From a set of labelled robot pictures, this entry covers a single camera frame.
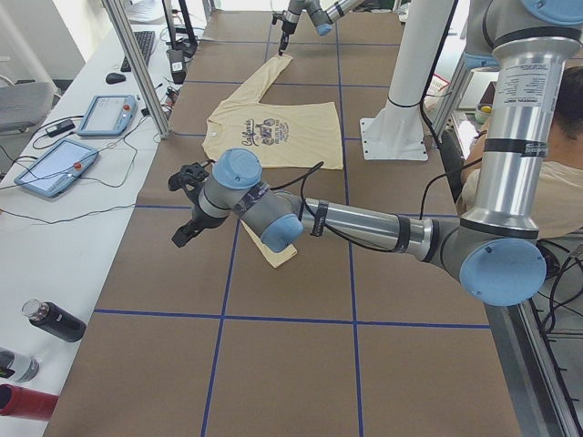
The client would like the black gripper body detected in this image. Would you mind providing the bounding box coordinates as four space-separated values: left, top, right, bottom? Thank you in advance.
180 201 214 237
281 10 299 35

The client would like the beige long-sleeve printed shirt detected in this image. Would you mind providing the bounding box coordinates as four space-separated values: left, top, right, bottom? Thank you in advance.
201 55 344 269

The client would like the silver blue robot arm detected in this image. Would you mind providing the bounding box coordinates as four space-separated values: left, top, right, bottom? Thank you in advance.
271 0 362 56
169 1 582 306

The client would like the black keyboard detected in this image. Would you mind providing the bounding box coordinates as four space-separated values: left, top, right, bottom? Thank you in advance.
120 30 157 73

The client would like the blue teach pendant tablet near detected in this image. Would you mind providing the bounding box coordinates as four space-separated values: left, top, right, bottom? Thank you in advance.
14 138 99 198

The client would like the blue teach pendant tablet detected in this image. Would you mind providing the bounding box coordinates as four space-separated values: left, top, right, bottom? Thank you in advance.
14 138 99 198
77 95 137 137

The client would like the blue teach pendant tablet far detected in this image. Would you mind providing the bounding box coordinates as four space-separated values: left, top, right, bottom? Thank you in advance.
77 95 137 137

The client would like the black thermos bottle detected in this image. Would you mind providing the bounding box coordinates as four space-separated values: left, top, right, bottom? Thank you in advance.
21 299 87 342

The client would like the black computer mouse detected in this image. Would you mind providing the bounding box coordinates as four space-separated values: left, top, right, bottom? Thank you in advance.
105 72 127 85

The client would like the clear water bottle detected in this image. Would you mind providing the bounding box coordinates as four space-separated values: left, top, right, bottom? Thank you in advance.
1 348 40 383

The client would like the red bottle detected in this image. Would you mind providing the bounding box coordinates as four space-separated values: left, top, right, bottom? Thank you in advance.
1 384 59 422

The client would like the seated person in beige shirt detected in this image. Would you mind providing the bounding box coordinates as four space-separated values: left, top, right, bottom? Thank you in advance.
455 66 583 240

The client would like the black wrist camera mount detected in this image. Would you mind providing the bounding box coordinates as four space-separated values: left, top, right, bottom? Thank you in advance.
271 12 283 25
168 163 209 191

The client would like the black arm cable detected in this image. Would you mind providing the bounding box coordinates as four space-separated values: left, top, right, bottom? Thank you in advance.
254 159 411 252

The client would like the grey aluminium frame post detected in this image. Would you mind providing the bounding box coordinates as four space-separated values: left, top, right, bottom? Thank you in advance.
102 0 169 139

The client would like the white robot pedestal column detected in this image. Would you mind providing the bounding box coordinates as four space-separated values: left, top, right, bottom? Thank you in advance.
360 0 457 161

